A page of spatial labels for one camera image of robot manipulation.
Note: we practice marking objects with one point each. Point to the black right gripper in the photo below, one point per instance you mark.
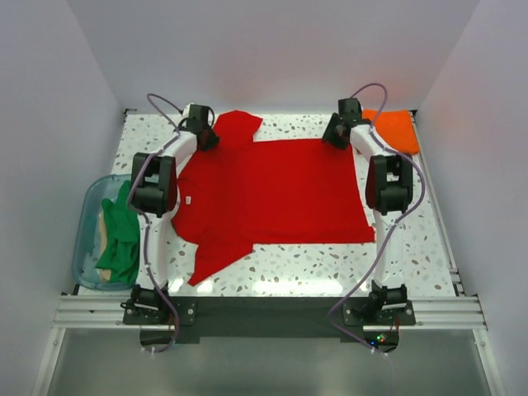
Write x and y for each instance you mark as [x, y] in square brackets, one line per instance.
[328, 134]

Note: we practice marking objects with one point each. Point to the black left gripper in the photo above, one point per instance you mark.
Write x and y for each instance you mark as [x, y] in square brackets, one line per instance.
[213, 140]

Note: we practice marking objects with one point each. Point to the red t shirt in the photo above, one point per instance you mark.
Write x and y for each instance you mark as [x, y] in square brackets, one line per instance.
[246, 192]

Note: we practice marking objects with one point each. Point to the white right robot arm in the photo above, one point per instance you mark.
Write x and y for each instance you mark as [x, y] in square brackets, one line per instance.
[388, 193]

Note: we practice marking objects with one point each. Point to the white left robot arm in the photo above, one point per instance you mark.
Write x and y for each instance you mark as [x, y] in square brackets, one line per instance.
[154, 198]

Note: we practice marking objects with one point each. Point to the folded orange t shirt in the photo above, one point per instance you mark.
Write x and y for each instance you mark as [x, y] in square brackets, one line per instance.
[397, 130]

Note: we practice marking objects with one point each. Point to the green t shirt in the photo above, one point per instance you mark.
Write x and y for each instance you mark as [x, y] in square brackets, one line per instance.
[119, 260]

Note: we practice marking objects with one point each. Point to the clear blue plastic bin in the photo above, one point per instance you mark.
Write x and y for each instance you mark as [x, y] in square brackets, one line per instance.
[86, 251]

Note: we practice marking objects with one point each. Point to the beige t shirt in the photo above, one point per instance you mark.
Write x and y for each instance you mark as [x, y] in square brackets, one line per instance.
[103, 235]

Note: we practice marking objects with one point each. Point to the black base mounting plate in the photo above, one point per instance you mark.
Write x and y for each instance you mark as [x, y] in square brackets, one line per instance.
[188, 320]

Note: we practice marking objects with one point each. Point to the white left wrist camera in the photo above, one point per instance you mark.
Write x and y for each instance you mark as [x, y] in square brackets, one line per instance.
[186, 110]

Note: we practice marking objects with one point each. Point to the aluminium frame rail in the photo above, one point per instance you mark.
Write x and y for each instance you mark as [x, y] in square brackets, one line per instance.
[105, 312]

